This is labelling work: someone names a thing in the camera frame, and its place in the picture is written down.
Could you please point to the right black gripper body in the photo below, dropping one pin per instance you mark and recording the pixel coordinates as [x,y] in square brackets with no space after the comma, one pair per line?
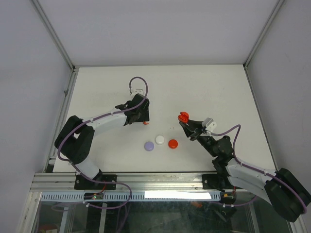
[198,132]

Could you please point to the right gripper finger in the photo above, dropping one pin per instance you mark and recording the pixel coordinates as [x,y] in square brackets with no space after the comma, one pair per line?
[188,128]
[194,124]

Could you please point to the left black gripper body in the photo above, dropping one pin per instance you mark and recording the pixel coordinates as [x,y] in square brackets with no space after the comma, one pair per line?
[143,115]

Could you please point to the red charging case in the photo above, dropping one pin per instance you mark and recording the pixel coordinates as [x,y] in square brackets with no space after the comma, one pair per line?
[183,117]
[173,143]

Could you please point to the white charging case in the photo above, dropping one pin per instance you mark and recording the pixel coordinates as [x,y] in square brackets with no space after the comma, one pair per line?
[160,140]

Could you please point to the purple charging case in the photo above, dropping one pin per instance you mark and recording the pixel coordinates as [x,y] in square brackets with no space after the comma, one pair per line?
[149,146]

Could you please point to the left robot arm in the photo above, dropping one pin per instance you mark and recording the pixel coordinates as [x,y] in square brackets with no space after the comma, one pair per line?
[76,137]

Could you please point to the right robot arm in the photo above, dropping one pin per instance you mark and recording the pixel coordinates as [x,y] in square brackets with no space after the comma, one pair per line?
[280,188]

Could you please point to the small green-lit circuit board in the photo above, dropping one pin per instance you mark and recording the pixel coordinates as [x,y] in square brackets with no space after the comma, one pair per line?
[93,196]

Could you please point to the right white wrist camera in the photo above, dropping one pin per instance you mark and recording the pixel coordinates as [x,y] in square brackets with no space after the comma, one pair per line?
[208,126]

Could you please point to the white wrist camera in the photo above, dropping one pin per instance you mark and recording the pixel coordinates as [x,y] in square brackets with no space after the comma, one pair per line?
[134,91]
[208,126]

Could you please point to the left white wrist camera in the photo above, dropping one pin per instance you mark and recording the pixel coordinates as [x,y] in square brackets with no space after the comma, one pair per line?
[134,91]

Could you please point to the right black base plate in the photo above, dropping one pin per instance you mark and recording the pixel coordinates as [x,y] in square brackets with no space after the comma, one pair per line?
[210,181]

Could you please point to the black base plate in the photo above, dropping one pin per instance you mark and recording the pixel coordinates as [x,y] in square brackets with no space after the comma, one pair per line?
[82,183]
[210,181]

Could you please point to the slotted cable duct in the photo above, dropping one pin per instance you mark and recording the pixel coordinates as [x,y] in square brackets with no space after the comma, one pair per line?
[134,196]

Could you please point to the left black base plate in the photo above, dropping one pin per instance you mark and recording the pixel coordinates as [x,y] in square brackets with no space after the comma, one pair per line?
[82,183]

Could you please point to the aluminium front rail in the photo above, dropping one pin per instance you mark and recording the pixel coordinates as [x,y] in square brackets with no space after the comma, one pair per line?
[179,181]

